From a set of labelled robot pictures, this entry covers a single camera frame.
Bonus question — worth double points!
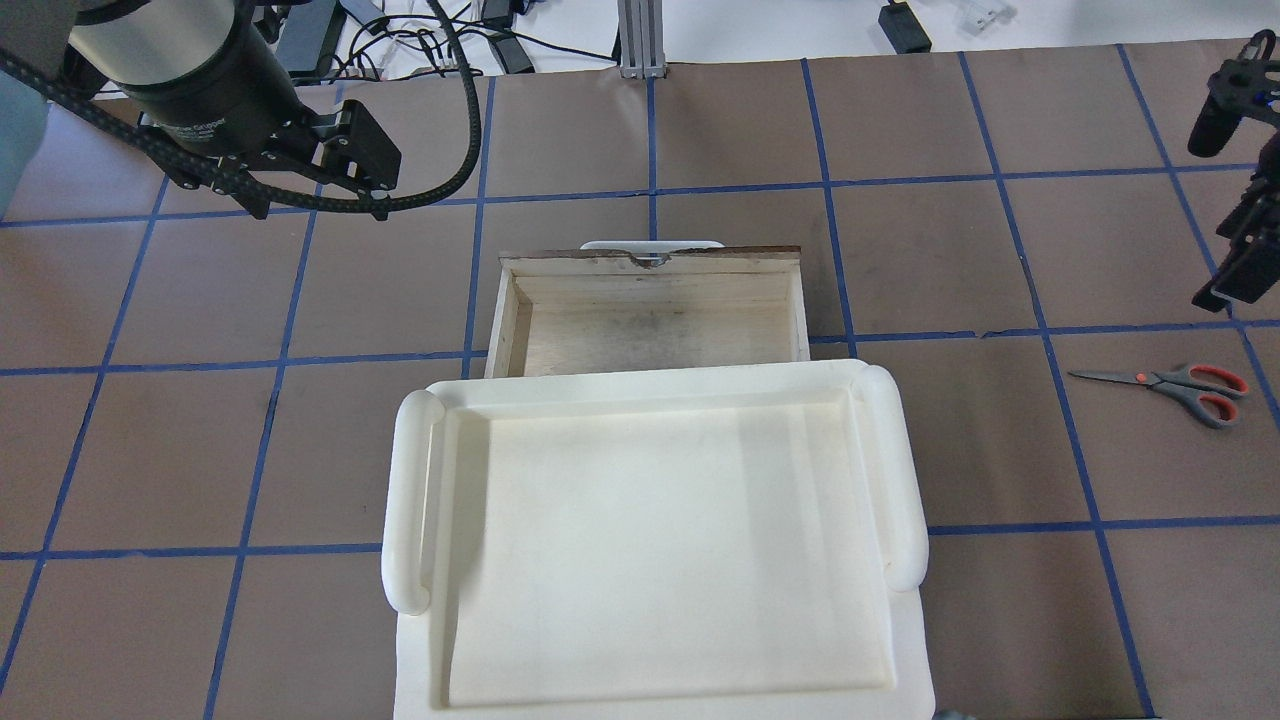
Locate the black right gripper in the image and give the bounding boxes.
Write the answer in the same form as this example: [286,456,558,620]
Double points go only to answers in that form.
[1192,131,1279,313]

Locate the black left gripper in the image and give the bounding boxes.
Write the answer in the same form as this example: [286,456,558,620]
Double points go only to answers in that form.
[118,10,402,222]

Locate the red grey scissors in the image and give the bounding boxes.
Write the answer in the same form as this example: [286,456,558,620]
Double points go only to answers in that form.
[1068,363,1251,430]

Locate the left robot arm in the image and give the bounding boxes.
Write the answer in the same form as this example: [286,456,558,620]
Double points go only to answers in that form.
[3,1,402,222]

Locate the wooden drawer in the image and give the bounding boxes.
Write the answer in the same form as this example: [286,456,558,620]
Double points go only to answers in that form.
[485,246,812,378]

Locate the black power brick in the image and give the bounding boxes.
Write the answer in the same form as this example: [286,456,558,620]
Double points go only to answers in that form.
[274,1,346,82]

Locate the black power adapter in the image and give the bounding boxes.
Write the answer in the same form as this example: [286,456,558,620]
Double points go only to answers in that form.
[877,1,932,55]

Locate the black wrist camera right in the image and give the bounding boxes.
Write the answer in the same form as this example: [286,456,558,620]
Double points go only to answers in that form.
[1187,29,1279,158]

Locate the black braided left cable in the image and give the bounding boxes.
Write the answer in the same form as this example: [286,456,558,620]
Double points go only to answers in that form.
[0,0,483,213]

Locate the white drawer handle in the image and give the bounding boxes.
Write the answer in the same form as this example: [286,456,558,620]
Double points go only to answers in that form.
[579,240,724,266]

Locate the aluminium frame post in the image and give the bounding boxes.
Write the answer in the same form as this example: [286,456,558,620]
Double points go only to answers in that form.
[617,0,668,79]

